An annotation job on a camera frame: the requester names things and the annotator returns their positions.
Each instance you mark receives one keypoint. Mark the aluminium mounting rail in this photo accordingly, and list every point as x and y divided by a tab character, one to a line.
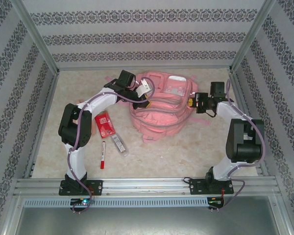
147	187

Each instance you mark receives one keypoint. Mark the controller board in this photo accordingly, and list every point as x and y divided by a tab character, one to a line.
82	201
216	202

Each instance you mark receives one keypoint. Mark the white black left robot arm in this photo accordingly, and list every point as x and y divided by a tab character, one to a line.
74	166

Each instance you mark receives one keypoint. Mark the aluminium side rail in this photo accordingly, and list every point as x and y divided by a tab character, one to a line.
40	127
245	98

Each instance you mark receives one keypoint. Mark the red white marker pen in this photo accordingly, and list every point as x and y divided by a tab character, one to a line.
103	154

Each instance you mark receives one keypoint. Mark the clear plastic lead case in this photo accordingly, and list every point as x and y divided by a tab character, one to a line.
119	144

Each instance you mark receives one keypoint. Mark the pink backpack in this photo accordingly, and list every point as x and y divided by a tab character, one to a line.
159	117

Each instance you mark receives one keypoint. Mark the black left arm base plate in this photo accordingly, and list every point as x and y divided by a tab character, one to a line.
95	187

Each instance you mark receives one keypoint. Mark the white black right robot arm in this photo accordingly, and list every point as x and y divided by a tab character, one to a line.
223	169

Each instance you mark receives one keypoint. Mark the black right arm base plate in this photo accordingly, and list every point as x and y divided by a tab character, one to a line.
197	187

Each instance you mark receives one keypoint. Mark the right controller board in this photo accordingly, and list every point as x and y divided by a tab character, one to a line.
216	202

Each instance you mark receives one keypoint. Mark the grey metal tray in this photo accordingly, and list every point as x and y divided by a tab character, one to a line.
147	220

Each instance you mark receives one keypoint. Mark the red packet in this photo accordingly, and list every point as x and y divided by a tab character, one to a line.
105	123

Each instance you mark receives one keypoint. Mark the aluminium back bar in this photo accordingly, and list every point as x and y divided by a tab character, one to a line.
142	68

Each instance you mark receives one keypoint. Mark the left controller board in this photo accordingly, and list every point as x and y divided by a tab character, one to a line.
82	201

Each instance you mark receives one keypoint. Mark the aluminium frame post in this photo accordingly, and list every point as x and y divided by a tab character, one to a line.
34	36
253	34

